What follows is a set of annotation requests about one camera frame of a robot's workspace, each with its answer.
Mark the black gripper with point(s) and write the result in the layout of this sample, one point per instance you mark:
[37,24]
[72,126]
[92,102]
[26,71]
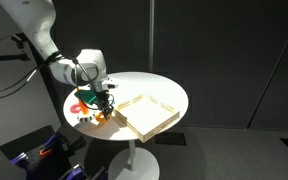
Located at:
[102,96]

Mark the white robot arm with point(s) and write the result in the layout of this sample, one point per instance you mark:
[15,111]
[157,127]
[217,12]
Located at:
[37,23]

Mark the green and red toy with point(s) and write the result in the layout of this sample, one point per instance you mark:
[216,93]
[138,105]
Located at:
[85,96]

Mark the wooden tray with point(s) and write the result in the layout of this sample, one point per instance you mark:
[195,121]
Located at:
[144,116]

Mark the black blue equipment cart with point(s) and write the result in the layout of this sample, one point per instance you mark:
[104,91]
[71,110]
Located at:
[50,156]

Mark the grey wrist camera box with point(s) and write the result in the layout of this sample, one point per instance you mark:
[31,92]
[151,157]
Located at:
[112,84]

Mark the white table pedestal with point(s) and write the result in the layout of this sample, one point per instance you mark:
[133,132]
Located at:
[134,163]

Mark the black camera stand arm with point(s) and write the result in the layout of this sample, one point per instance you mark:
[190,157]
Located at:
[4,58]

